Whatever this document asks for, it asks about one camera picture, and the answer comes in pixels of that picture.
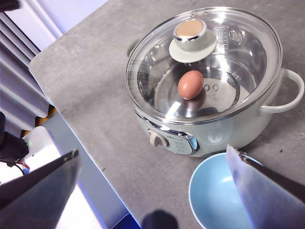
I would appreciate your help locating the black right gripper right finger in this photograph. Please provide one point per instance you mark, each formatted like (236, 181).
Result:
(269, 190)

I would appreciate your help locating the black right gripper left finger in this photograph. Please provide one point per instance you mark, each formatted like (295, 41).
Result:
(38, 193)

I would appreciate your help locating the brown egg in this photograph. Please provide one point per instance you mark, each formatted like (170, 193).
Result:
(190, 84)

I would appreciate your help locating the glass lid with green knob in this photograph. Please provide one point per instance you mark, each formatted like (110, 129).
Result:
(190, 40)

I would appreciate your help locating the pale green electric steamer pot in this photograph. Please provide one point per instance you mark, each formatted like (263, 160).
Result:
(214, 133)

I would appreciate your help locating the white equipment box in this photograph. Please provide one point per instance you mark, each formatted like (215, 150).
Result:
(40, 143)

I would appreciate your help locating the blue ribbed bowl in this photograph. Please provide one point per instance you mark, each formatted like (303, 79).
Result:
(209, 190)

